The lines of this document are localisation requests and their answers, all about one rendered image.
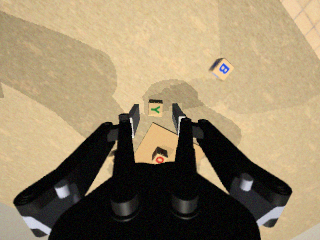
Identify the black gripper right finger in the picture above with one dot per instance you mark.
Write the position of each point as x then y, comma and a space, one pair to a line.
262, 193

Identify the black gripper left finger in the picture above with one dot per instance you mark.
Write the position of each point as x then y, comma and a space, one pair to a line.
43, 202

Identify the tan square mat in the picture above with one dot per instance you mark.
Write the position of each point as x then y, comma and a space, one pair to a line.
158, 136

